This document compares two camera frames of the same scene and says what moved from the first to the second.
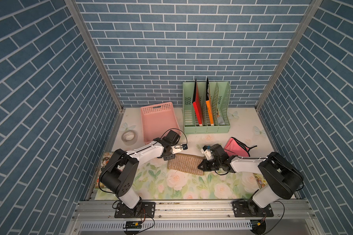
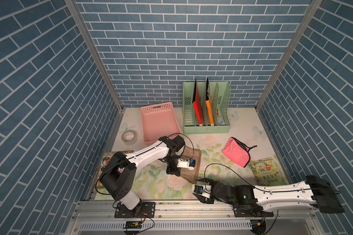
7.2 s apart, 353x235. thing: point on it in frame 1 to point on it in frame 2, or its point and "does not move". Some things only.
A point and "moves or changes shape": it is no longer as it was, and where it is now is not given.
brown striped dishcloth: (187, 162) moves or changes shape
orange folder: (208, 103) does not move
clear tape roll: (129, 137) does not move
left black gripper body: (169, 154) to (172, 167)
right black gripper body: (211, 165) to (214, 196)
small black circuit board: (133, 224) does not move
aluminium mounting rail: (193, 210) does not move
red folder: (196, 105) does not move
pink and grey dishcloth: (234, 147) does not move
